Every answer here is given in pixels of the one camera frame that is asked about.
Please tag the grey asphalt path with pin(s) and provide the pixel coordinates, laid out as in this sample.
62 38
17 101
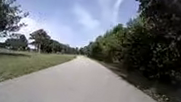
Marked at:
80 86

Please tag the shaded grass verge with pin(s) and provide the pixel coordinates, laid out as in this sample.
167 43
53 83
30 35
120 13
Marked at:
160 91

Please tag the wood of dense trees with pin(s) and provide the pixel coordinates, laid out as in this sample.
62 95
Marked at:
154 38

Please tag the row of distant trees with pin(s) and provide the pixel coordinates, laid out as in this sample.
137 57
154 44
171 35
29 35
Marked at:
52 44

